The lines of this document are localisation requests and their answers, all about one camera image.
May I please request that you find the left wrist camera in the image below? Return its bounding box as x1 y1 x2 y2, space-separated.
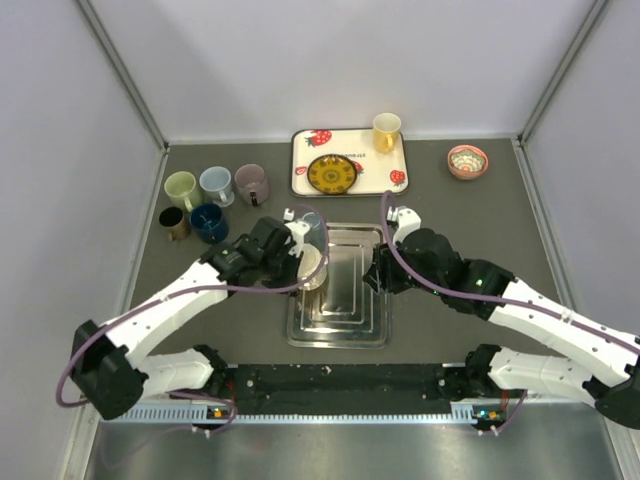
283 208 311 258

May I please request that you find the cream mug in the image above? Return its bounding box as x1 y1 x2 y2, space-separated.
297 244 328 291

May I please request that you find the dark blue mug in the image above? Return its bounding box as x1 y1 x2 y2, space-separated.
189 203 229 244

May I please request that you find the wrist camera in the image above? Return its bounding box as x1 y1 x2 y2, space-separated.
283 208 311 258
386 206 422 244

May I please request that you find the green mug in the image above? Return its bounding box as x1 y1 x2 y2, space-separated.
164 171 204 213

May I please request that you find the light blue white mug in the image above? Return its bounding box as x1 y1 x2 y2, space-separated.
199 166 235 207

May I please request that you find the strawberry serving tray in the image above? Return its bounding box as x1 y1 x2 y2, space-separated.
291 128 409 197

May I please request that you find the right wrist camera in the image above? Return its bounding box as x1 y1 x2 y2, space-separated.
386 206 422 244

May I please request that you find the aluminium frame rail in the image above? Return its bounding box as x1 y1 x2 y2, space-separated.
110 391 522 430

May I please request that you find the grey blue mug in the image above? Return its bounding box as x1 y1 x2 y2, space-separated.
302 212 327 252

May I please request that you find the yellow patterned plate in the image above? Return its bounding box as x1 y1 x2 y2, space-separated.
306 154 359 196

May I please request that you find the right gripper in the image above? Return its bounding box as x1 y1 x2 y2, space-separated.
363 238 445 297

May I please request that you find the purple mug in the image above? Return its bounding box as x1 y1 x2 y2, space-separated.
234 164 270 207

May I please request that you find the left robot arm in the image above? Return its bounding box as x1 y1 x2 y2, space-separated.
66 217 310 420

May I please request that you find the metal tray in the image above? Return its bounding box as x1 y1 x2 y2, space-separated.
285 223 391 349

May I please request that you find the pink patterned bowl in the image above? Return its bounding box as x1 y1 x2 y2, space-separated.
447 145 489 180

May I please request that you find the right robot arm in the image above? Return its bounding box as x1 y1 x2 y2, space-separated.
364 228 639 429

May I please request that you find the brown striped cup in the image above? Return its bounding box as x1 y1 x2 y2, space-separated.
158 206 191 241

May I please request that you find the yellow mug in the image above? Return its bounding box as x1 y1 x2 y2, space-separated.
372 112 402 154

